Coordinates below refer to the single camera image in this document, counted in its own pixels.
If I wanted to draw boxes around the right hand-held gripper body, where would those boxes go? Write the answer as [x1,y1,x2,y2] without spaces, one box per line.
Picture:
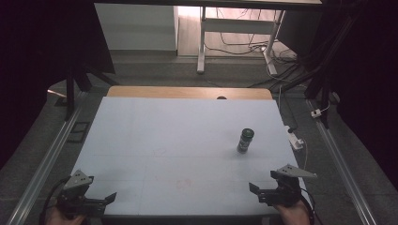
[257,164,318,207]

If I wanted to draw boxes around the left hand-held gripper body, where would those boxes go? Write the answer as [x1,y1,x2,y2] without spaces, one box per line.
[56,169,107,218]

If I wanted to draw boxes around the person's right hand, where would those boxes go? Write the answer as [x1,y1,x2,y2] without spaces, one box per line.
[274,202,312,225]

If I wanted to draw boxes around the person's left hand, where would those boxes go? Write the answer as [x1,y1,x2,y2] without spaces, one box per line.
[44,205,86,225]

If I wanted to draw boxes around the dark green jar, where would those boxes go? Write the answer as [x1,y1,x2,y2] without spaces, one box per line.
[236,127,255,155]

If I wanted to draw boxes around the white power strip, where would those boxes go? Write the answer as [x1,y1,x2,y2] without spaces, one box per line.
[285,125,305,152]

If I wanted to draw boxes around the black floor socket plate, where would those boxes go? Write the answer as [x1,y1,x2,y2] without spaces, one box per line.
[66,121,91,144]

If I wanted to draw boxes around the white table cover sheet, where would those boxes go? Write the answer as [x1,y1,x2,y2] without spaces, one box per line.
[72,96,311,218]

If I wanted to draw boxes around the black tripod stand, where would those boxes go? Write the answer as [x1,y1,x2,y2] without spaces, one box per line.
[271,18,355,129]
[63,59,120,122]

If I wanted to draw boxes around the dark curtain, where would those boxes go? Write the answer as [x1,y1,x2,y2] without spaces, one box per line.
[0,0,116,172]
[278,0,398,191]

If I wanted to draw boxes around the white cabinet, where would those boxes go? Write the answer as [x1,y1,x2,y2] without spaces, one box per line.
[94,3,180,53]

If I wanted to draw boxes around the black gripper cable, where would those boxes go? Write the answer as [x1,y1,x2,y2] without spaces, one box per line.
[38,175,71,225]
[299,196,317,225]

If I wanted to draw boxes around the aluminium floor rail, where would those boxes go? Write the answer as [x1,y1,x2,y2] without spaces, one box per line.
[5,93,84,225]
[307,98,378,225]

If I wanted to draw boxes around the white power strip cable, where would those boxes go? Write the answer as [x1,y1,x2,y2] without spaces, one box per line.
[300,139,310,172]

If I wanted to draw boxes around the black floor cable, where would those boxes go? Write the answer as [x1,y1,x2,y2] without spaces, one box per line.
[205,8,270,56]

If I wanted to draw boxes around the white desk frame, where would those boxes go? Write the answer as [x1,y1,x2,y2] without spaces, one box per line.
[196,6,286,76]

